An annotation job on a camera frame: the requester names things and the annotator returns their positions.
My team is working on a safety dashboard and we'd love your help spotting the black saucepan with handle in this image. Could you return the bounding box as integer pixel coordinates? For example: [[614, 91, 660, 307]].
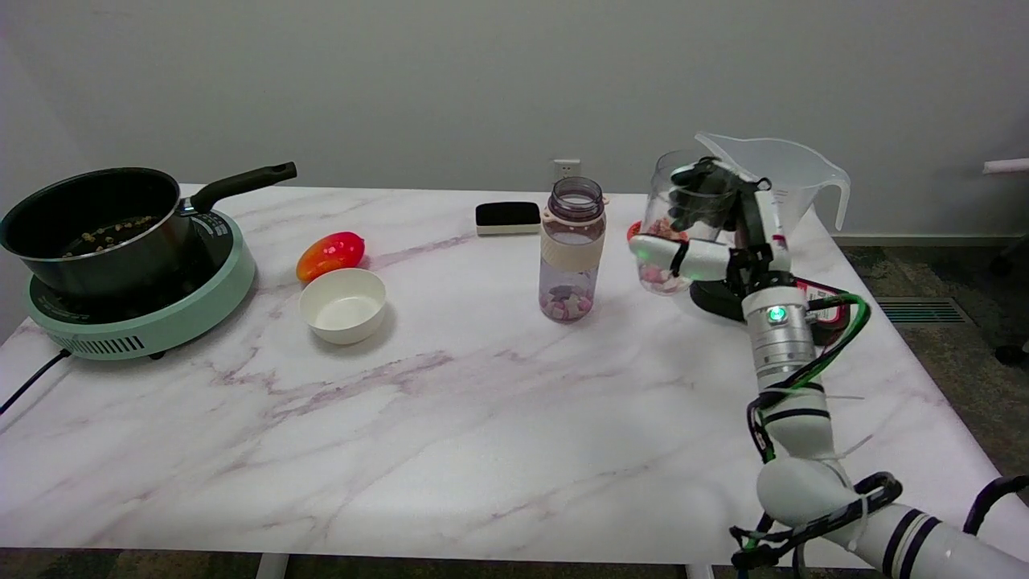
[[0, 162, 298, 300]]

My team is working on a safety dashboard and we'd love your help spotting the green induction cooker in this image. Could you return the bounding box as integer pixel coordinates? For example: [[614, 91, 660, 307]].
[[25, 207, 257, 361]]

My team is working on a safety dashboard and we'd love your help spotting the translucent plastic measuring jug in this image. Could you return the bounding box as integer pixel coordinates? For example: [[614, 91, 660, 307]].
[[695, 132, 851, 244]]

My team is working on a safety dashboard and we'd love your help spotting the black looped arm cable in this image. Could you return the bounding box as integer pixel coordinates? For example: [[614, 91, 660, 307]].
[[962, 474, 1029, 536]]

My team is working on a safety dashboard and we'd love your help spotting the red orange toy mango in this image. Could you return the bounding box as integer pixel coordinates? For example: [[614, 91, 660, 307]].
[[295, 232, 367, 283]]

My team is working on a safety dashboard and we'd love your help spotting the clear cup with pink cubes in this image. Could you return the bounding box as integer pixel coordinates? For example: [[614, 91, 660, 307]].
[[639, 149, 737, 297]]

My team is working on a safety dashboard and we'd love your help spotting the black device with pink label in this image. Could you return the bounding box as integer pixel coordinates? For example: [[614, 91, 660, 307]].
[[689, 276, 852, 347]]

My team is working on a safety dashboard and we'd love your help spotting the floor vent grille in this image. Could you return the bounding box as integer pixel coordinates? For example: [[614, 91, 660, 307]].
[[875, 298, 974, 326]]

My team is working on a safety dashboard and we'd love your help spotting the black power cord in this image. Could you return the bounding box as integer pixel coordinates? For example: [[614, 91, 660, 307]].
[[0, 348, 72, 416]]

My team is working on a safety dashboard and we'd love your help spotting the white round bowl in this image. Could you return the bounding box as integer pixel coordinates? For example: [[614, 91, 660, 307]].
[[298, 268, 388, 346]]

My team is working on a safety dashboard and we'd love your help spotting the clear bottle with beige band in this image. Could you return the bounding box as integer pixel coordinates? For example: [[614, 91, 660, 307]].
[[538, 177, 609, 323]]

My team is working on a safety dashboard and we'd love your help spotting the black and white eraser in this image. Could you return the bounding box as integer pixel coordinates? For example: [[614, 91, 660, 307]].
[[475, 201, 542, 236]]

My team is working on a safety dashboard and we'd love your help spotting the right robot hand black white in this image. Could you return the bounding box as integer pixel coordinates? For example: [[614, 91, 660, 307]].
[[629, 157, 793, 295]]

